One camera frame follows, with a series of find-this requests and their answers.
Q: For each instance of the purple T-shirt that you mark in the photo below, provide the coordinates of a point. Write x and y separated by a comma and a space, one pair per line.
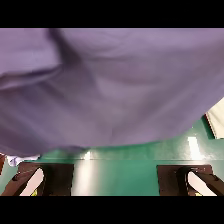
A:
110, 86

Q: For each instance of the white garment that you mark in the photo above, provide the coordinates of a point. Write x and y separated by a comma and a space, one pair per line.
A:
218, 118

